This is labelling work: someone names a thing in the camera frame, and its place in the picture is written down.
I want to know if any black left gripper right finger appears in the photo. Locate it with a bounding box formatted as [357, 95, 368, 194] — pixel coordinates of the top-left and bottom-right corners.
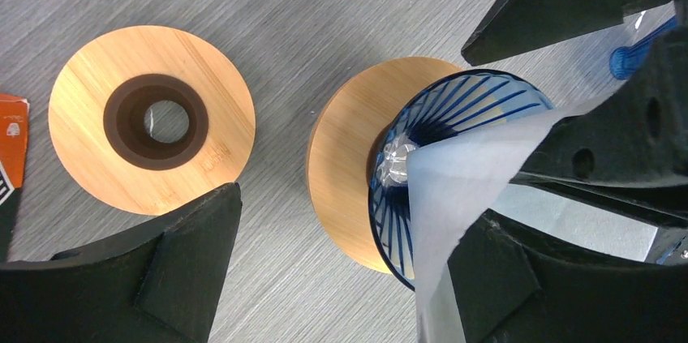
[448, 211, 687, 342]

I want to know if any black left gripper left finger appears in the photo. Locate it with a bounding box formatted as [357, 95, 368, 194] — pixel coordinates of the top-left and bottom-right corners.
[1, 183, 242, 342]

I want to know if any white paper coffee filter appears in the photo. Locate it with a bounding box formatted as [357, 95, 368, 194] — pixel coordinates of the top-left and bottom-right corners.
[406, 96, 657, 342]

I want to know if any blue glass dripper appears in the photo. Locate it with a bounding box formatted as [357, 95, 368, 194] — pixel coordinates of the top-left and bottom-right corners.
[608, 16, 677, 80]
[367, 69, 553, 289]

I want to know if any wooden ring dripper stand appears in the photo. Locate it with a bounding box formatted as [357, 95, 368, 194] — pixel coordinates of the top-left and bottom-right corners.
[48, 25, 256, 216]

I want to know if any orange coffee filter box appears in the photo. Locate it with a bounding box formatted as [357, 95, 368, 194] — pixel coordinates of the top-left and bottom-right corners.
[0, 93, 31, 262]

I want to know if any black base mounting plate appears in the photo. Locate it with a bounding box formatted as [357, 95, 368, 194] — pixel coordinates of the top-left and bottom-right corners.
[645, 228, 687, 265]

